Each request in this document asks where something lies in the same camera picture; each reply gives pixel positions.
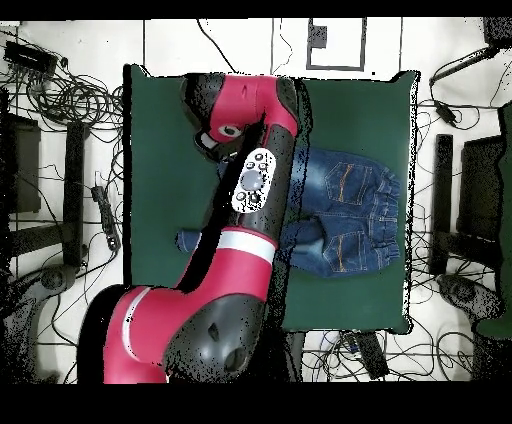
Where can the blue denim jeans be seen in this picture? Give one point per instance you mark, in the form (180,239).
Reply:
(348,208)

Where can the black box device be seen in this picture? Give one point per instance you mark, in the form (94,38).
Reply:
(30,58)

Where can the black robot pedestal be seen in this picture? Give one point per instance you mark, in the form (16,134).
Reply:
(294,356)

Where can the grey round stand foot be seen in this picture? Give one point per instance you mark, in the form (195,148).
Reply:
(56,278)
(464,294)

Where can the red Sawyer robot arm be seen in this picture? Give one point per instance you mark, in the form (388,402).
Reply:
(240,272)

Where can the black box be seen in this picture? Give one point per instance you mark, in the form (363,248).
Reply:
(498,32)

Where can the black stand beam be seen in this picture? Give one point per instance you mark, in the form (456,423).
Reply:
(74,192)
(442,200)

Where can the dark green table cloth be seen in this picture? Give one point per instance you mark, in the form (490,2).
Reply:
(360,104)

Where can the black power strip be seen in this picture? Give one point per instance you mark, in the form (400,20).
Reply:
(106,216)

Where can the dark flat panel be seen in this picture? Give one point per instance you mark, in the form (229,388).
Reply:
(26,172)
(480,188)

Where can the black tube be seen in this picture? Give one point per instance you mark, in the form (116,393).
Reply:
(464,64)

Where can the black oblong device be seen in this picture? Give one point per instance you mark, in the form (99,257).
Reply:
(372,354)

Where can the black power adapter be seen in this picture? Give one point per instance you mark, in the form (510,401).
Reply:
(446,112)

